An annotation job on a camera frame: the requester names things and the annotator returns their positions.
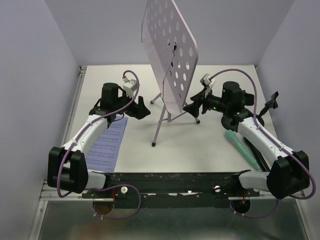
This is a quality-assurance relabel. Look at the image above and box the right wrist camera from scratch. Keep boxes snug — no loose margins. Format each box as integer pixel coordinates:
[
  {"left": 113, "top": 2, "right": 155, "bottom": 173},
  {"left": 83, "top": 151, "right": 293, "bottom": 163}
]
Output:
[{"left": 200, "top": 73, "right": 216, "bottom": 98}]

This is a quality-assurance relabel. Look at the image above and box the green microphone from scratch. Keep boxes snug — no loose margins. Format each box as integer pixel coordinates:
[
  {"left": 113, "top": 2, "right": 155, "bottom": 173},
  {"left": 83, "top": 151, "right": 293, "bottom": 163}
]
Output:
[{"left": 224, "top": 130, "right": 262, "bottom": 172}]

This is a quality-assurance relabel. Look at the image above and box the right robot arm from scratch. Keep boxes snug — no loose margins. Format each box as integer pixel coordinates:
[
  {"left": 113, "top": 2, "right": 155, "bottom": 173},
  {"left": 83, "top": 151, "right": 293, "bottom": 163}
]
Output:
[{"left": 183, "top": 79, "right": 310, "bottom": 199}]

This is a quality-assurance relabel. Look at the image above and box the aluminium frame rail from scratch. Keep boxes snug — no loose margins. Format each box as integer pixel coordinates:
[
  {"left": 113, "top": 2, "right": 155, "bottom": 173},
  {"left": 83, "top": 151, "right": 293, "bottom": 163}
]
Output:
[{"left": 31, "top": 64, "right": 307, "bottom": 240}]

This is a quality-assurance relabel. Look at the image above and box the white music stand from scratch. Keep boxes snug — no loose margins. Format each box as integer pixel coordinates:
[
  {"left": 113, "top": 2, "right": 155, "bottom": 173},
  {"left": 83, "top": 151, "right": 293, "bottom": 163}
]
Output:
[{"left": 141, "top": 0, "right": 199, "bottom": 147}]

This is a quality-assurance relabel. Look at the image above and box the black mic stand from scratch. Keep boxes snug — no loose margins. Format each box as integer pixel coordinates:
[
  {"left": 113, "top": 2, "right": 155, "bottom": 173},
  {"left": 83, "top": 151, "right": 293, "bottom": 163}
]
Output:
[{"left": 257, "top": 91, "right": 279, "bottom": 120}]

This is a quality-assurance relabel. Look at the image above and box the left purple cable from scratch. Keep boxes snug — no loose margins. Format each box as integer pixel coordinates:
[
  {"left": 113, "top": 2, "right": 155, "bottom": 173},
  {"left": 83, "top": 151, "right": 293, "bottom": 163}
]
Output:
[{"left": 56, "top": 70, "right": 142, "bottom": 221}]

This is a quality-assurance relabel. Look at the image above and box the black mounting rail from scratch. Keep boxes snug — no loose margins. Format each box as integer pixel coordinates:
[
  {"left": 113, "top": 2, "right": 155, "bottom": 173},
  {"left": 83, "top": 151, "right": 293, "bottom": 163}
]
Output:
[{"left": 82, "top": 172, "right": 260, "bottom": 209}]

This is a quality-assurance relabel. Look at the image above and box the purple cable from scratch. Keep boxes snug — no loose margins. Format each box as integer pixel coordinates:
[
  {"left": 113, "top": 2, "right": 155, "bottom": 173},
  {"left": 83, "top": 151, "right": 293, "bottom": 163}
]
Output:
[
  {"left": 56, "top": 70, "right": 142, "bottom": 221},
  {"left": 209, "top": 68, "right": 316, "bottom": 218}
]

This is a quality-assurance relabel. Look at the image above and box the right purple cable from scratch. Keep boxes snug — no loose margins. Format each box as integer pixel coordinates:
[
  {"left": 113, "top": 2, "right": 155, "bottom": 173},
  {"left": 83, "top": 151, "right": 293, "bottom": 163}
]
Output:
[{"left": 209, "top": 68, "right": 316, "bottom": 218}]

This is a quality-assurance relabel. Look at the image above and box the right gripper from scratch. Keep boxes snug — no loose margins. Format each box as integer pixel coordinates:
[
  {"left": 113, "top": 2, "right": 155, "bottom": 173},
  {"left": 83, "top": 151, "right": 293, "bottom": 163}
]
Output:
[{"left": 182, "top": 87, "right": 229, "bottom": 118}]

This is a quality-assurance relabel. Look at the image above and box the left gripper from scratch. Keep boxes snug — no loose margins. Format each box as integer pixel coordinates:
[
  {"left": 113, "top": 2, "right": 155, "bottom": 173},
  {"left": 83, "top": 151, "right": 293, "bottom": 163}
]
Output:
[{"left": 113, "top": 89, "right": 151, "bottom": 120}]

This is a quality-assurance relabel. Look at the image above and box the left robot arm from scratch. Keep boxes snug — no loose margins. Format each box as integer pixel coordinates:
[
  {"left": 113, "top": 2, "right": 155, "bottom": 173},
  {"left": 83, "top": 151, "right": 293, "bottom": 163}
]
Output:
[{"left": 47, "top": 79, "right": 151, "bottom": 198}]

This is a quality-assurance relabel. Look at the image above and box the black microphone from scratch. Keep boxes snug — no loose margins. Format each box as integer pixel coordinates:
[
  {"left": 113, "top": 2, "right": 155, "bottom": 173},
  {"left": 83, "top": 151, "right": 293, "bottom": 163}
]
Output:
[{"left": 243, "top": 137, "right": 270, "bottom": 172}]

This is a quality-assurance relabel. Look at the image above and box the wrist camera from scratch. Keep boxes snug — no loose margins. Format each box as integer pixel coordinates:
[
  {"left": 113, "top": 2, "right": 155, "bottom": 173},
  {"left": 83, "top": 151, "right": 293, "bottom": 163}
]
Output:
[
  {"left": 200, "top": 73, "right": 216, "bottom": 98},
  {"left": 122, "top": 76, "right": 138, "bottom": 98}
]

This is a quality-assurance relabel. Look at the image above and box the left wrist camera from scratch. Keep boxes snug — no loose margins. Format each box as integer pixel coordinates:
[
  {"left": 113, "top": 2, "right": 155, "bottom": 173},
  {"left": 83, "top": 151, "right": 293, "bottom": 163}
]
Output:
[{"left": 122, "top": 76, "right": 138, "bottom": 98}]

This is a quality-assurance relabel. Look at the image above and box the sheet music page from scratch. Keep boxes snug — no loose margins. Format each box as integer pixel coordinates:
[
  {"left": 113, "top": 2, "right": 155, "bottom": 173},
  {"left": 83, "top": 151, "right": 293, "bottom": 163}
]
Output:
[{"left": 85, "top": 116, "right": 128, "bottom": 173}]

